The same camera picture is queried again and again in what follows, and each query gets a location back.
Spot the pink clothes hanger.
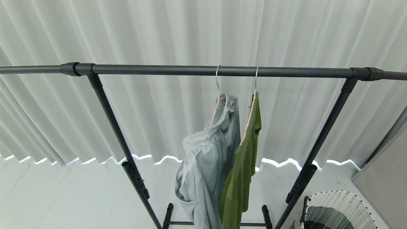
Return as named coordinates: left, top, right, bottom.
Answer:
left=240, top=67, right=259, bottom=145
left=208, top=65, right=227, bottom=129

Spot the pale grey garment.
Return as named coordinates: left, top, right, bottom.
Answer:
left=175, top=94, right=241, bottom=229

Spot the green t-shirt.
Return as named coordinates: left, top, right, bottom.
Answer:
left=218, top=92, right=262, bottom=229

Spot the black clothes rack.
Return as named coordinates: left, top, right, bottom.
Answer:
left=0, top=62, right=407, bottom=229

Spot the white laundry basket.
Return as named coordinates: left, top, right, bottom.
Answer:
left=300, top=190, right=379, bottom=229

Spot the white curtain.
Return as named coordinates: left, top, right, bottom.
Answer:
left=0, top=0, right=407, bottom=169

